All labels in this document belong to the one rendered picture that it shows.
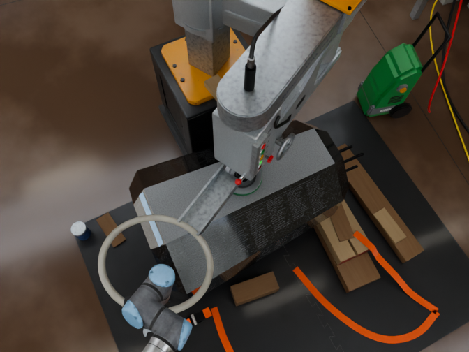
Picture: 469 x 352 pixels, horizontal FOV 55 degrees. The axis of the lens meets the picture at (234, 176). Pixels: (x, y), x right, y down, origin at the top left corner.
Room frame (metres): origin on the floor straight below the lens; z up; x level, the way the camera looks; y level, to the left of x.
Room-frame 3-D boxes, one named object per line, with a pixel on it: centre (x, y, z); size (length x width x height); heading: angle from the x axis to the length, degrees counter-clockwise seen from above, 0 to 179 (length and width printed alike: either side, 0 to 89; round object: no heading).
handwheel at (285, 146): (1.01, -0.21, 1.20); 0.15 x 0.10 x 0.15; 147
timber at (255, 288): (0.51, -0.16, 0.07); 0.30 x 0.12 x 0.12; 111
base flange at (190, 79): (1.81, 0.19, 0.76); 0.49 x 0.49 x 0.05; 29
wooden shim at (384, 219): (0.98, -1.10, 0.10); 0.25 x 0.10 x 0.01; 33
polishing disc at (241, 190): (0.97, -0.04, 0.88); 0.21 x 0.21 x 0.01
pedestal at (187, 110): (1.81, 0.19, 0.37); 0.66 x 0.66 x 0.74; 29
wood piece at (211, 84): (1.56, 0.11, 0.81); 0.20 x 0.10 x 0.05; 37
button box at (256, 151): (0.85, -0.10, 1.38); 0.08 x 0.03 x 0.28; 147
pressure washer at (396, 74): (2.06, -1.16, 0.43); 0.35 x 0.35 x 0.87; 14
